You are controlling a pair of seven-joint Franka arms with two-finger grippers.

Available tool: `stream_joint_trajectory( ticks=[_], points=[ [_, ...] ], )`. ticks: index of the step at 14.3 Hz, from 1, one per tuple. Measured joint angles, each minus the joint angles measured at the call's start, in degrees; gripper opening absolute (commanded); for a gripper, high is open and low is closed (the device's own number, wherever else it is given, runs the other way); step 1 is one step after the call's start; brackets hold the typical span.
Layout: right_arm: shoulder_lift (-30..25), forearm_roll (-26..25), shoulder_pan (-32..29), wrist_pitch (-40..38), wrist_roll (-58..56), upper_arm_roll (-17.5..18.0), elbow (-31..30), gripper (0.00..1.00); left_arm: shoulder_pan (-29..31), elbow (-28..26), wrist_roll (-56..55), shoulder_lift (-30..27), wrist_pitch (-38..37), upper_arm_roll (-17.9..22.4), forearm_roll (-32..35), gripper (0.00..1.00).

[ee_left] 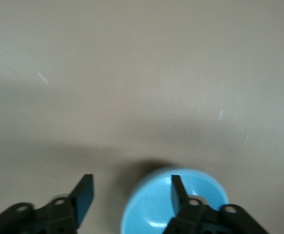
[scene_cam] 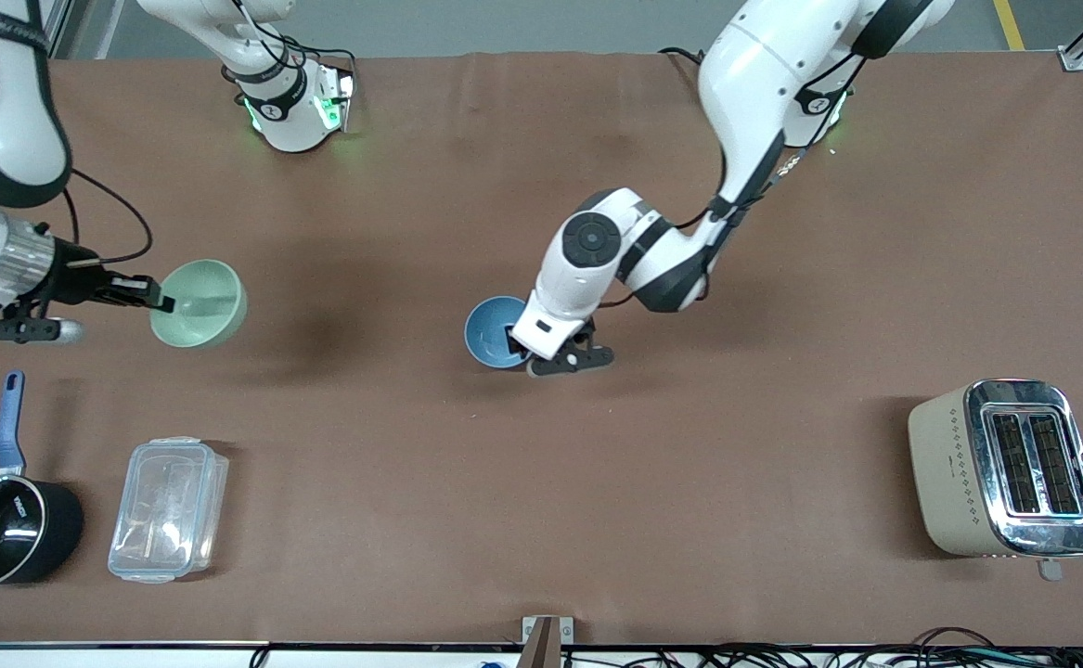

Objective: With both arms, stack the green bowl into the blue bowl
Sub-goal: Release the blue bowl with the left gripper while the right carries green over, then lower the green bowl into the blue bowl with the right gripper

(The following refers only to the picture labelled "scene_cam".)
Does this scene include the dark saucepan with blue handle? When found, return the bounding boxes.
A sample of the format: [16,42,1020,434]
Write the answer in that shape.
[0,371,86,592]

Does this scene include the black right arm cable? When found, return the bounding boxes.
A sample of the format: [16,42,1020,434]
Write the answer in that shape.
[62,170,153,266]

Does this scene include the brown table cover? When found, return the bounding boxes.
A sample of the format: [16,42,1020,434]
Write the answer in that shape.
[0,51,1083,648]

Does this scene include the white table edge rail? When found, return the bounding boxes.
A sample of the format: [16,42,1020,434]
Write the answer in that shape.
[0,642,1083,668]

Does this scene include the green bowl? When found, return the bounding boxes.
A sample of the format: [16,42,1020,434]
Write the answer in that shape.
[148,259,249,350]

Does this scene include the black cable loop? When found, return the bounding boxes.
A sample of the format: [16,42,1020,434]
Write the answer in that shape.
[912,627,999,652]

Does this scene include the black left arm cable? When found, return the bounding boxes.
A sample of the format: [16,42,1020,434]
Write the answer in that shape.
[597,46,739,312]

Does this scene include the black cable bundle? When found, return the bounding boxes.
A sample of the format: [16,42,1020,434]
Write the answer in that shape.
[560,643,1083,668]

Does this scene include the clear plastic food container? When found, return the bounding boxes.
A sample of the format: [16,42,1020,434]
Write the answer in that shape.
[108,437,230,585]

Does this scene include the blue bowl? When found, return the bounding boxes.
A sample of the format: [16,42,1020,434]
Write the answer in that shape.
[464,295,535,370]

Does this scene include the beige chrome two-slot toaster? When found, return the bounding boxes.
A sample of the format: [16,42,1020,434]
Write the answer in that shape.
[908,378,1083,583]

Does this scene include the black arm base cable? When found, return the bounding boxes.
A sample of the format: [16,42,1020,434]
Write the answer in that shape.
[226,0,358,89]

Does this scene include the metal table edge bracket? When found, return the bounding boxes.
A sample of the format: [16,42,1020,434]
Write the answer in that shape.
[522,616,575,668]

